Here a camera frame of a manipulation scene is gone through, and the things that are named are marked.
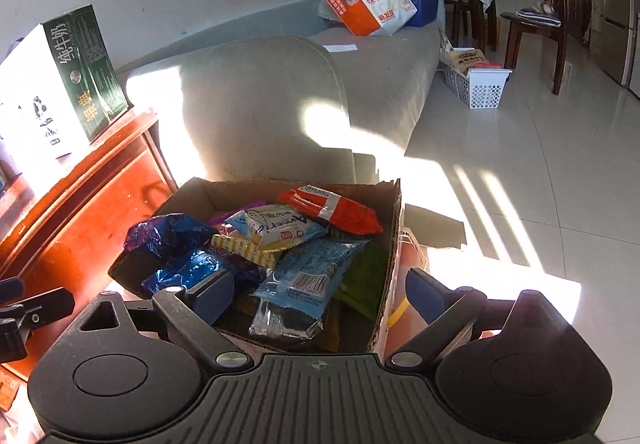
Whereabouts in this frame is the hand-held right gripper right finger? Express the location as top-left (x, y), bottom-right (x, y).
top-left (386, 268), bottom-right (566, 370)

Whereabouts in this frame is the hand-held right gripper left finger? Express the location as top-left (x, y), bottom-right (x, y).
top-left (70, 269), bottom-right (252, 371)

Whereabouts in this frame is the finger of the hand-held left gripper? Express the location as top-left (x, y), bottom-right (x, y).
top-left (0, 276), bottom-right (25, 305)
top-left (0, 288), bottom-right (76, 365)

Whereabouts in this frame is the shiny blue snack packet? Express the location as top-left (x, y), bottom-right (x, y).
top-left (141, 249), bottom-right (267, 301)

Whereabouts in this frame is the beige bread snack packet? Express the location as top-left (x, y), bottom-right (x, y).
top-left (210, 233), bottom-right (287, 269)

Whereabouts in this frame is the green snack packet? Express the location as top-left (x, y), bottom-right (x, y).
top-left (333, 241), bottom-right (389, 321)

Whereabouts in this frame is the silver foil snack packet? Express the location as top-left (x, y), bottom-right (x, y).
top-left (248, 300), bottom-right (326, 342)

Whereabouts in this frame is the dark blue foil snack packet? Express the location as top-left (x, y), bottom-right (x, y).
top-left (123, 214), bottom-right (217, 265)

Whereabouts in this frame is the purple snack packet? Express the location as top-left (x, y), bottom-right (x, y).
top-left (207, 209), bottom-right (251, 227)

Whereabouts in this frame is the white light blue snack packet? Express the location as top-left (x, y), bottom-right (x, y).
top-left (223, 204), bottom-right (329, 253)

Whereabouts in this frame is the white printed cardboard box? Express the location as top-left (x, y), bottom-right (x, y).
top-left (107, 176), bottom-right (404, 356)

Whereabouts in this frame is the light blue barcode snack packet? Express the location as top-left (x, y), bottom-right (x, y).
top-left (251, 238), bottom-right (372, 321)

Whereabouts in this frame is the red snack packet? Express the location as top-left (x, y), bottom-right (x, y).
top-left (276, 185), bottom-right (384, 237)

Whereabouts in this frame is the red wooden cabinet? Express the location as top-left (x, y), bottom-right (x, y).
top-left (0, 106), bottom-right (179, 381)

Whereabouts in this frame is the grey sofa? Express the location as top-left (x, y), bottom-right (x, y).
top-left (116, 0), bottom-right (447, 185)

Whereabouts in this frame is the white perforated basket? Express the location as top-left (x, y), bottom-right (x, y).
top-left (439, 41), bottom-right (514, 111)

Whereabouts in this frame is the green white milk carton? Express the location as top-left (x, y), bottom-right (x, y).
top-left (0, 4), bottom-right (129, 161)

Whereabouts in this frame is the beige bag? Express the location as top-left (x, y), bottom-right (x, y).
top-left (446, 48), bottom-right (489, 75)

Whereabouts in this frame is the dark wooden chair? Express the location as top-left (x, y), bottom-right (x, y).
top-left (500, 0), bottom-right (574, 97)

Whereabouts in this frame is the blue bin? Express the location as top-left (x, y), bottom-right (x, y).
top-left (399, 0), bottom-right (442, 28)

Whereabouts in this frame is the striped seat cushion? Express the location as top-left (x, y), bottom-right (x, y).
top-left (515, 6), bottom-right (559, 28)

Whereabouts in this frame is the silver refrigerator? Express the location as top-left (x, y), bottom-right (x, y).
top-left (589, 0), bottom-right (640, 100)

